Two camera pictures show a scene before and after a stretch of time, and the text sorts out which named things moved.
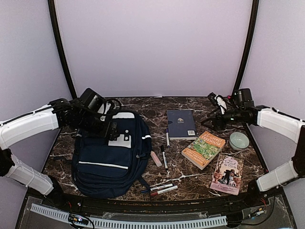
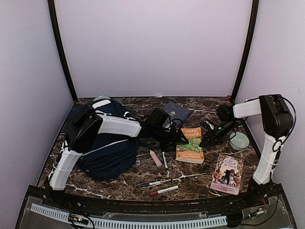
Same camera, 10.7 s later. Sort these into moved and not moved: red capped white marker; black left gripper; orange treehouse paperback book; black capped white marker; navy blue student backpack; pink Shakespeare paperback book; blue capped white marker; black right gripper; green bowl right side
Moved: black left gripper; blue capped white marker; orange treehouse paperback book; black right gripper; navy blue student backpack
Not moved: black capped white marker; green bowl right side; red capped white marker; pink Shakespeare paperback book
